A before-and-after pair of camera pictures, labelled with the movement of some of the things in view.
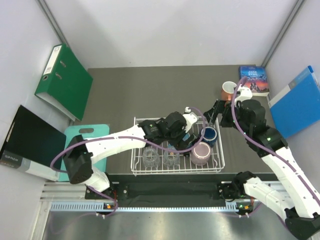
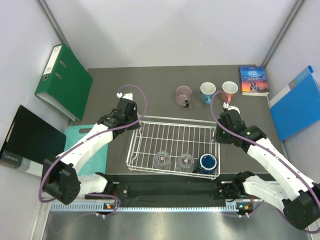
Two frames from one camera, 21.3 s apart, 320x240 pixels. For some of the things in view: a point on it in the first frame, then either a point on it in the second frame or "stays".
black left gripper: (179, 144) → (133, 127)
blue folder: (296, 107) stays
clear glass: (171, 159) → (185, 163)
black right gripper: (219, 107) → (219, 138)
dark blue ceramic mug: (210, 136) → (207, 164)
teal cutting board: (87, 131) stays
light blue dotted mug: (186, 137) → (207, 89)
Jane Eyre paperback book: (256, 80) stays
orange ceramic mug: (227, 91) stays
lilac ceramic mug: (200, 154) → (183, 95)
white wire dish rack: (164, 158) stays
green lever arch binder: (66, 83) stays
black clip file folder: (32, 144) stays
